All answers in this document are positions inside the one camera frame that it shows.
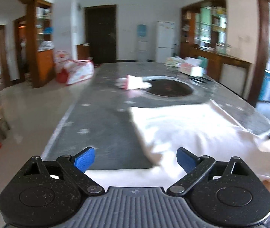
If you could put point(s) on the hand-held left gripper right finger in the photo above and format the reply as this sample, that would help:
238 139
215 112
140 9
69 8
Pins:
187 159

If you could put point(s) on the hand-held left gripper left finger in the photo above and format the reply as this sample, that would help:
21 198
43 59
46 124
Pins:
85 159

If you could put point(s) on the cream garment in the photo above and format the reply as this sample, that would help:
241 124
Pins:
184 128

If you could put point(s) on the round black induction cooktop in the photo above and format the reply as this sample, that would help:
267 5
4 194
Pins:
170 89

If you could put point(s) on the black flat object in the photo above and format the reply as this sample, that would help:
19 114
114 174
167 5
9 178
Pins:
200 79

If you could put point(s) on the polka dot play tent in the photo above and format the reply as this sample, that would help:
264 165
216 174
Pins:
78 72

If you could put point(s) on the pink and white tissue box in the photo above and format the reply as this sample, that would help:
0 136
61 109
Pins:
190 69

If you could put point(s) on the patterned cloth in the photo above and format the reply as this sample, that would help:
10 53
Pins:
174 61

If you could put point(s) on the glass jar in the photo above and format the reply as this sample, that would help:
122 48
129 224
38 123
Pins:
220 48
227 49

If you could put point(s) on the wooden sideboard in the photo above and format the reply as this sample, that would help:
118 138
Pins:
211 61

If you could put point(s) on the wooden display cabinet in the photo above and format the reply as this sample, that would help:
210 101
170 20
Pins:
42 66

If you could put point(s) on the microwave oven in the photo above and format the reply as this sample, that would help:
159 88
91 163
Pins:
205 44

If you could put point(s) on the white water dispenser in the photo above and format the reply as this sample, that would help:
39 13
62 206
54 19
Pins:
142 49

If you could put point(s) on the white refrigerator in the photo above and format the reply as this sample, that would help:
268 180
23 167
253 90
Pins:
165 42

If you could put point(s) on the dark wooden door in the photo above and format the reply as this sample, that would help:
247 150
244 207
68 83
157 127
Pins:
101 35

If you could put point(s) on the wooden wall shelf unit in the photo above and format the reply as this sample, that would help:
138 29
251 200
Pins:
192 28

